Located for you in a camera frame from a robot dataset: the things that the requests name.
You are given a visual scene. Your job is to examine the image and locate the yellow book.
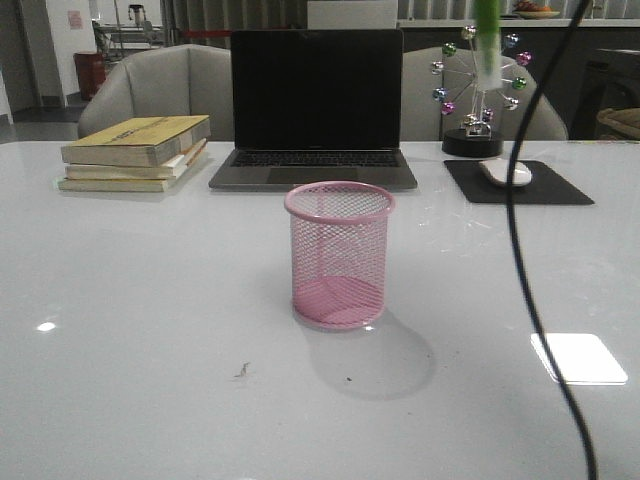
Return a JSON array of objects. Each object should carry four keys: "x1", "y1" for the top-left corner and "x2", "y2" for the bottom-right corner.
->
[
  {"x1": 57, "y1": 151, "x2": 204, "y2": 193},
  {"x1": 61, "y1": 115, "x2": 211, "y2": 167}
]

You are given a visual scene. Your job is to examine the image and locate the grey armchair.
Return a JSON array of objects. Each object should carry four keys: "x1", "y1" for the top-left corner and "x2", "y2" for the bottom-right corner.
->
[
  {"x1": 78, "y1": 44, "x2": 234, "y2": 141},
  {"x1": 401, "y1": 46, "x2": 570, "y2": 143}
]

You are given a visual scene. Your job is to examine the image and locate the left grey armchair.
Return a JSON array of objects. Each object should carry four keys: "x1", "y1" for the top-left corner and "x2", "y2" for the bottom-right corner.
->
[{"x1": 78, "y1": 44, "x2": 234, "y2": 141}]

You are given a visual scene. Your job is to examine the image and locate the white computer mouse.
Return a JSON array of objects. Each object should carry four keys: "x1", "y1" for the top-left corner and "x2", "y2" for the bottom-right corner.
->
[{"x1": 478, "y1": 158, "x2": 533, "y2": 187}]

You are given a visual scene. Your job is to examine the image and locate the middle cream book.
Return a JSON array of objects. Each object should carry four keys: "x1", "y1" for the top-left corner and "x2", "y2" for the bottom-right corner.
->
[{"x1": 66, "y1": 139, "x2": 207, "y2": 180}]

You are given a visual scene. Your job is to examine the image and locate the right grey armchair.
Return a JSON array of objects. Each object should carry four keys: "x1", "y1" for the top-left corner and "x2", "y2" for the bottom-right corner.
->
[{"x1": 401, "y1": 46, "x2": 570, "y2": 143}]

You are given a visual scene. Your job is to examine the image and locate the top yellow book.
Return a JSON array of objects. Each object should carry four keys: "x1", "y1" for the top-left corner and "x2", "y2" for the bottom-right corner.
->
[{"x1": 61, "y1": 115, "x2": 211, "y2": 167}]

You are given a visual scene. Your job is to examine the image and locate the black mouse pad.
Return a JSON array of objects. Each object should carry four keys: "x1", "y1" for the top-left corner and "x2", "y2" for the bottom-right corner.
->
[{"x1": 444, "y1": 160, "x2": 594, "y2": 205}]

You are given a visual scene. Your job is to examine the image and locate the bottom yellow book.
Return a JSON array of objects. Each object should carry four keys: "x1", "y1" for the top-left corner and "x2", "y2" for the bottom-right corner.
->
[{"x1": 57, "y1": 151, "x2": 204, "y2": 193}]

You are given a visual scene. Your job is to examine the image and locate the fruit bowl on counter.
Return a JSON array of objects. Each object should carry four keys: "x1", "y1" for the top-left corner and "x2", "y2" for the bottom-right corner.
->
[{"x1": 512, "y1": 0, "x2": 560, "y2": 20}]

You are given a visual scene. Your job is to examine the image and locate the black cable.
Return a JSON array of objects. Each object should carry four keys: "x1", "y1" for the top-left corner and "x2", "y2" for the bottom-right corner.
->
[{"x1": 505, "y1": 0, "x2": 600, "y2": 480}]

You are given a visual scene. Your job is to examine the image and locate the pink mesh pen holder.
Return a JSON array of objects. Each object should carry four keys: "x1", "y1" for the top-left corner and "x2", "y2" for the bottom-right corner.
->
[{"x1": 284, "y1": 181, "x2": 395, "y2": 330}]

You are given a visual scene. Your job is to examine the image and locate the grey laptop black screen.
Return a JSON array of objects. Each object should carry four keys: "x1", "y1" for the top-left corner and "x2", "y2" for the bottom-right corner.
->
[{"x1": 209, "y1": 29, "x2": 417, "y2": 191}]

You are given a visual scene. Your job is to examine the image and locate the green highlighter pen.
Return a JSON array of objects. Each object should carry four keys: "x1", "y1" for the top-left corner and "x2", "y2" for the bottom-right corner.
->
[{"x1": 474, "y1": 0, "x2": 502, "y2": 91}]

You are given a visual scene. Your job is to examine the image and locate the red bin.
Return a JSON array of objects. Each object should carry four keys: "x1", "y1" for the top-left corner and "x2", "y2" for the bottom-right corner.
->
[{"x1": 73, "y1": 52, "x2": 106, "y2": 100}]

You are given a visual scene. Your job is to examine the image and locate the ferris wheel desk ornament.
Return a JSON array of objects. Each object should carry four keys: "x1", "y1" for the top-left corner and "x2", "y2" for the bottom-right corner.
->
[{"x1": 432, "y1": 24, "x2": 533, "y2": 158}]

